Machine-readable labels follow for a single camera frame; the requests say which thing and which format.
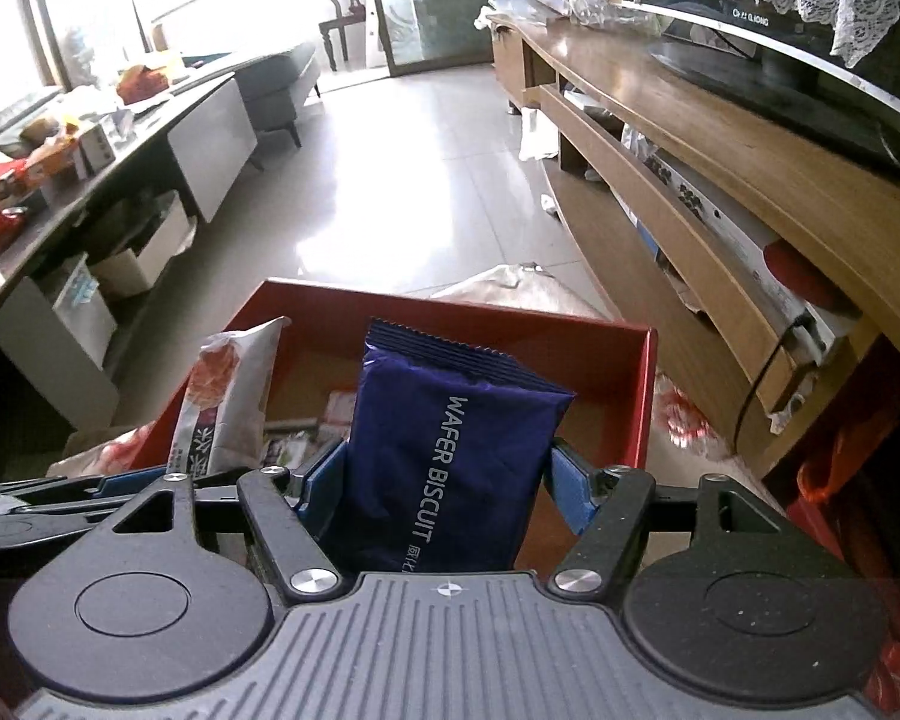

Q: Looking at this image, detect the curved television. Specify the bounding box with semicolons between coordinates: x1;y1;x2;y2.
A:
619;0;900;177

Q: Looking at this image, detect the long dark side table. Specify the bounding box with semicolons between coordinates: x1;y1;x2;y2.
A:
0;71;260;428

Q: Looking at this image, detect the red cardboard box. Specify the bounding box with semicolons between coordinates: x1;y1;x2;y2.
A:
131;277;659;571

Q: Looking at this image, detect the floral tablecloth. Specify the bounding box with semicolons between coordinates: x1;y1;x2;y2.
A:
45;262;777;496

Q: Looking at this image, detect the white storage box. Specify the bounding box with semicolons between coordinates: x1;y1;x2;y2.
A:
90;191;196;297

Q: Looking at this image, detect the wooden television cabinet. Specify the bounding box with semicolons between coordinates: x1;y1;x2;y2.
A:
487;11;900;481

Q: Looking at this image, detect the white media player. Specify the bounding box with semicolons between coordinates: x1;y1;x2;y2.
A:
645;150;863;361

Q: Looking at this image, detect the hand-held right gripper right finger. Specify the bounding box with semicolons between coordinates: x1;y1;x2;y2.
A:
547;442;856;604

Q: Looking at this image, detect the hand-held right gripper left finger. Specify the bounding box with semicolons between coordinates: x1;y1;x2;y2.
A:
45;442;348;605

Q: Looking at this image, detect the grey upholstered sofa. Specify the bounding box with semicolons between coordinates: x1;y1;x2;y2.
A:
229;41;323;151

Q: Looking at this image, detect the red flat object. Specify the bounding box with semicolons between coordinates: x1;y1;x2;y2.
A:
765;236;856;308

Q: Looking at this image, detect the white packet with orange print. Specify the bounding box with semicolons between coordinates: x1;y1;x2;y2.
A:
169;315;293;479

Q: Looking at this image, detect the glass sliding door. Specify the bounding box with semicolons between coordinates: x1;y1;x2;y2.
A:
364;0;496;76

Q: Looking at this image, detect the dark wooden chair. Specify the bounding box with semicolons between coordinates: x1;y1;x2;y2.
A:
319;0;372;72

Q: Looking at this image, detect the dark blue wafer biscuit packet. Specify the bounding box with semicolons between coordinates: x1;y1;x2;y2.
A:
316;317;577;575

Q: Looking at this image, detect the orange plastic bag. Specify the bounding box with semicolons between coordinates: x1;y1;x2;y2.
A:
787;405;900;698

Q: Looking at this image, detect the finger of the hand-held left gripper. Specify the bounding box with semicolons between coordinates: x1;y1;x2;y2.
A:
0;467;172;502
0;499;132;524

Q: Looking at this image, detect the dark green leather sofa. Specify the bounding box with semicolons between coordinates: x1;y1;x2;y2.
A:
0;86;65;151

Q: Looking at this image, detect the black device cable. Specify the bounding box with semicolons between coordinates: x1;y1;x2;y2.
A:
735;322;796;458

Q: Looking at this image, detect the white paper bag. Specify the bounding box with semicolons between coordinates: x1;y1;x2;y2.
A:
517;109;563;162

